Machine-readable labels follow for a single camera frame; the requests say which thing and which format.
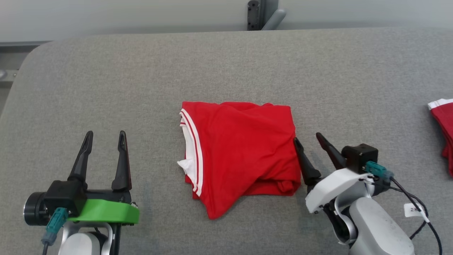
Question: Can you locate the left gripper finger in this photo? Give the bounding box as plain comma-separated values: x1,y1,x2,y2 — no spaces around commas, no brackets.
67,131,94,183
111,131,132,192

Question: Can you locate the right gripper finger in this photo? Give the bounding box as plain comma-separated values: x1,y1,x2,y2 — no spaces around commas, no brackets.
316,132,347,170
293,137,322,186

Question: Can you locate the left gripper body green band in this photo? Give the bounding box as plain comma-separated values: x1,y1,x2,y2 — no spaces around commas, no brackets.
24,191,140,226

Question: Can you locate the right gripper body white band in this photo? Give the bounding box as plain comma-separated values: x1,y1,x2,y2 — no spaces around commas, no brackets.
305,168,391,214

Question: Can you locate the red white jersey shirt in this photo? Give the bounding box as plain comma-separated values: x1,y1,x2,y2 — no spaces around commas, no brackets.
177,101,302,220

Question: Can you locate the red shorts white trim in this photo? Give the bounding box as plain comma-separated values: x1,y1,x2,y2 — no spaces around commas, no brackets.
428,98,453,177

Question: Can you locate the white cable label tag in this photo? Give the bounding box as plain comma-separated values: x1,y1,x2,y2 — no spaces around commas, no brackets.
403,203,430,223

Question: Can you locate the grey metal frame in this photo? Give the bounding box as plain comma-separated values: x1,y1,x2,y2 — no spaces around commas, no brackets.
0,41,53,87

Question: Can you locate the grey metal post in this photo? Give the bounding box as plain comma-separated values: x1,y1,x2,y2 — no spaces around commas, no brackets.
247,0,287,31

